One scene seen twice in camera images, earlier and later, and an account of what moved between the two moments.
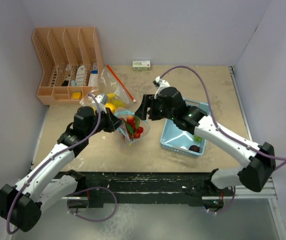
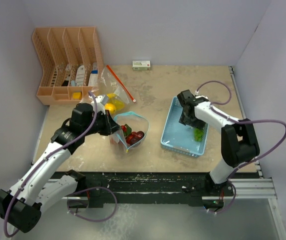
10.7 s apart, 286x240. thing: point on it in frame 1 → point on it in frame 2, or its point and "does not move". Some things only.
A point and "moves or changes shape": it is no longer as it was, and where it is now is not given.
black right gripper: [147, 102] → [198, 124]
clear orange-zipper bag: [119, 98] does not move
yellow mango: [111, 106] does not move
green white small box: [141, 65] does not move
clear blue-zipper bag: [132, 129] moves or changes shape
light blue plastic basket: [176, 139] does not move
